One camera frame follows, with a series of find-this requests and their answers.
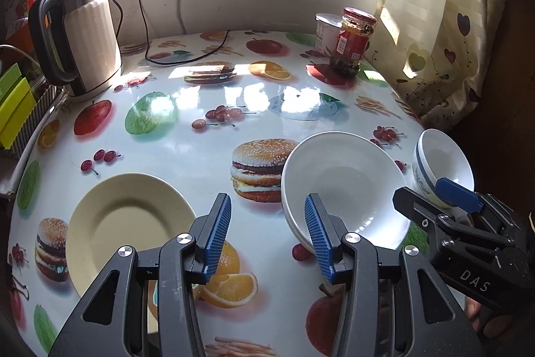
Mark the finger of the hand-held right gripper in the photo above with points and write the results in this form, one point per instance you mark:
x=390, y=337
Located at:
x=455, y=189
x=413, y=206

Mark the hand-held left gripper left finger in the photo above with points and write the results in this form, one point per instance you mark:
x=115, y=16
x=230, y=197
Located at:
x=217, y=240

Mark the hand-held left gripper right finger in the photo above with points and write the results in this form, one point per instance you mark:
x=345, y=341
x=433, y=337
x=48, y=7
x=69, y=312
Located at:
x=317, y=244

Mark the small white blue-striped bowl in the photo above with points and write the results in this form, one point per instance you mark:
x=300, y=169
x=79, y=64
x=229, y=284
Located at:
x=443, y=156

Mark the large white blue-striped bowl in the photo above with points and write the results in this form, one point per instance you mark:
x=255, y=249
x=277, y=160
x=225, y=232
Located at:
x=347, y=177

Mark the cream plate with brown patch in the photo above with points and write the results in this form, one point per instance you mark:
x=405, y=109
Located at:
x=125, y=223

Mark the person's right hand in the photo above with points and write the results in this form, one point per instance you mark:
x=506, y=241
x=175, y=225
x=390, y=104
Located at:
x=497, y=325

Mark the food printed tablecloth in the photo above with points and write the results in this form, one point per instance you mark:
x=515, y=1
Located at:
x=188, y=156

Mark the cream heart-print curtain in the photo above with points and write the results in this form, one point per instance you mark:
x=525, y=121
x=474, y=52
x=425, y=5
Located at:
x=439, y=26

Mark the red-label sauce jar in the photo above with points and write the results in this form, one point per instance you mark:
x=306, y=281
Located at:
x=353, y=43

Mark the kettle base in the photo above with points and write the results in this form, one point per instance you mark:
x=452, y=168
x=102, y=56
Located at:
x=96, y=94

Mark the white plastic container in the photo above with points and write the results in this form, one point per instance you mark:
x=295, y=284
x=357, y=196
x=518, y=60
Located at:
x=326, y=35

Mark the chevron patterned tray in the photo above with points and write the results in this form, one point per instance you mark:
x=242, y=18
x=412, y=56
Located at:
x=37, y=114

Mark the cream electric kettle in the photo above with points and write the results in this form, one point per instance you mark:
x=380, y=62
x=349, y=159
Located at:
x=92, y=43

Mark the yellow-green box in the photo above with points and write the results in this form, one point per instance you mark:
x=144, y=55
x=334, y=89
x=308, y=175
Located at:
x=16, y=114

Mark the green box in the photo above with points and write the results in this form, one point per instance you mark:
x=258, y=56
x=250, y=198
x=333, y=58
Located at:
x=8, y=83

